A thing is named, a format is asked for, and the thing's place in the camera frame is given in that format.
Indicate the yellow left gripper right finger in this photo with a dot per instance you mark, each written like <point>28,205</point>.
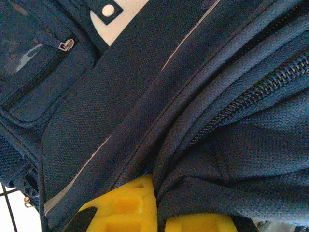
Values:
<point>200,223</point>

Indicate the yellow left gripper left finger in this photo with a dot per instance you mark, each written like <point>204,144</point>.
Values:
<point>125,207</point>

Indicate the navy blue backpack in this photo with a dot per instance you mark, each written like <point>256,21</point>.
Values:
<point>144,96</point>

